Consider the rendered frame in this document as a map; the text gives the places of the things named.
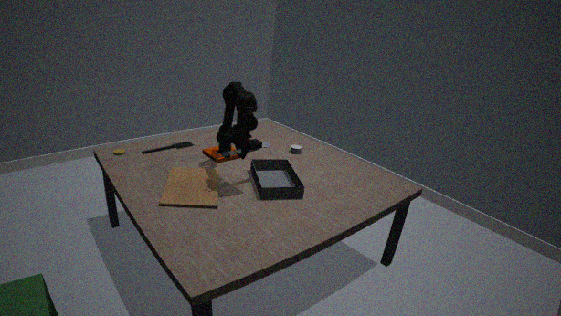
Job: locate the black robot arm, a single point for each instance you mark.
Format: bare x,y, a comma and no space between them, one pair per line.
235,94

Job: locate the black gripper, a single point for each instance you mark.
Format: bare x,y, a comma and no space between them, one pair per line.
246,144

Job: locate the white short cylinder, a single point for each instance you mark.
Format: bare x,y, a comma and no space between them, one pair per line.
296,149

